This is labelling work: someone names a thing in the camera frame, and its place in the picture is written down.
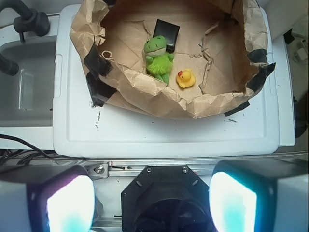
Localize black clamp knob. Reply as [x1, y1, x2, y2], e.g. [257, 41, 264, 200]
[0, 0, 50, 43]

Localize clear plastic bin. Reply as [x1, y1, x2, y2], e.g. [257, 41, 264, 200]
[0, 36, 56, 127]

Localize black cable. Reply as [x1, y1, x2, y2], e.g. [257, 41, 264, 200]
[0, 133, 80, 160]

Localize black tape patch in bag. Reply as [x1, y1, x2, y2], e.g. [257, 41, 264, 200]
[153, 19, 180, 53]

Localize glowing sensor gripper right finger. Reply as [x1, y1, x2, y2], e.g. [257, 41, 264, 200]
[209, 159, 309, 232]

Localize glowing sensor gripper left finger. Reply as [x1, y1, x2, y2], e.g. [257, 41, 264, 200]
[0, 165, 95, 232]

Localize yellow rubber duck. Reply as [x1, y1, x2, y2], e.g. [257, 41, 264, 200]
[176, 69, 196, 88]

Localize black hose end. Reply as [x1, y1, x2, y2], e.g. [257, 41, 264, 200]
[0, 52, 20, 76]

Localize white plastic bin lid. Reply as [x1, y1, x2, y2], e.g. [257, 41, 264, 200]
[53, 4, 280, 159]

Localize black octagonal mounting plate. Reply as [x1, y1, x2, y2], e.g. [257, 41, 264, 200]
[121, 166, 216, 232]

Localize crumpled brown paper bag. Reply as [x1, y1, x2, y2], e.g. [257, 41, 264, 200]
[70, 0, 276, 119]

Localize aluminium extrusion rail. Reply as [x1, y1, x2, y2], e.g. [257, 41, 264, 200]
[52, 150, 309, 179]

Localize green plush frog toy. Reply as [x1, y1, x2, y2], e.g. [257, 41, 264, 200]
[143, 36, 174, 85]

